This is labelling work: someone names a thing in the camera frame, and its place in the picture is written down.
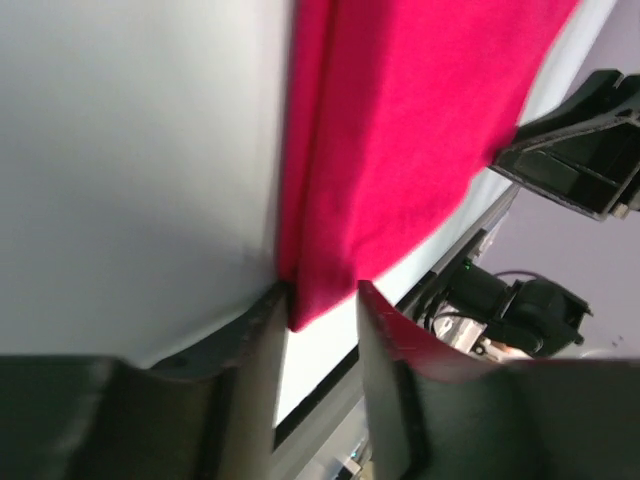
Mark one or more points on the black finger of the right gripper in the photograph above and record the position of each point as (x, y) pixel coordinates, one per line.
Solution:
(584, 154)

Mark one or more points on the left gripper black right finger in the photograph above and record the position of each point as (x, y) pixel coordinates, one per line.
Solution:
(436, 413)

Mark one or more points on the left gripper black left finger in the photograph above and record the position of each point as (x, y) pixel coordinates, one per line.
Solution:
(206, 412)

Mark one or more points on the crimson red t-shirt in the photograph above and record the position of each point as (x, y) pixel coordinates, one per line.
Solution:
(393, 108)

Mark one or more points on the black base mounting strip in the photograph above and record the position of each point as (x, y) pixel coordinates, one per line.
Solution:
(339, 379)

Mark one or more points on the aluminium front frame rail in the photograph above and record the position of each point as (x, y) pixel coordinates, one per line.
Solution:
(460, 250)

